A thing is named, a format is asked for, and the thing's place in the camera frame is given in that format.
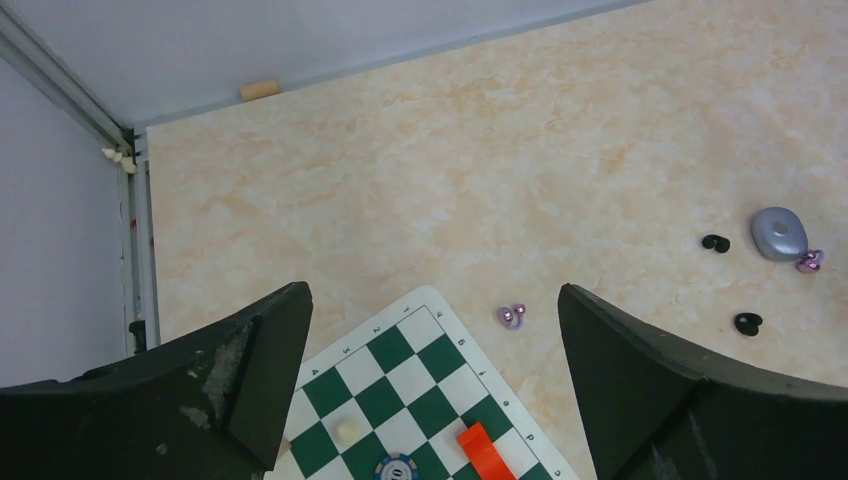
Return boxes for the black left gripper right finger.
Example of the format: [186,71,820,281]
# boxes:
[558,284,847,479]

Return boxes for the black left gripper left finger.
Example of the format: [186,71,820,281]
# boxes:
[1,282,313,479]

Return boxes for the purple earbud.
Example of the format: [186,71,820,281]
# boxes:
[796,249,824,274]
[497,303,526,330]

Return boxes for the black earbud lower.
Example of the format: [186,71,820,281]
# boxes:
[733,312,763,337]

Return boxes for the black earbud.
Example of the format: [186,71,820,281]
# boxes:
[733,312,763,337]
[701,234,731,254]

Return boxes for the cream chess pawn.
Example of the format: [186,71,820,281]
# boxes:
[334,417,362,448]

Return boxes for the orange rectangular block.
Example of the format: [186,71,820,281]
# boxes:
[457,422,517,480]

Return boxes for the black earbud upper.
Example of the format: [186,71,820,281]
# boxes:
[701,234,731,254]

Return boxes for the blue poker chip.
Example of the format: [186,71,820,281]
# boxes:
[374,453,420,480]

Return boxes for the green white chess mat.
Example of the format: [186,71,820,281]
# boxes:
[271,285,575,479]

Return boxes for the aluminium frame post left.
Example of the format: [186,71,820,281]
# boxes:
[1,1,150,355]

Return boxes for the white putty on frame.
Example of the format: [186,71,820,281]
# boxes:
[101,148,137,175]

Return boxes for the wooden cork at wall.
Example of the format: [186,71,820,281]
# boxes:
[239,78,282,102]

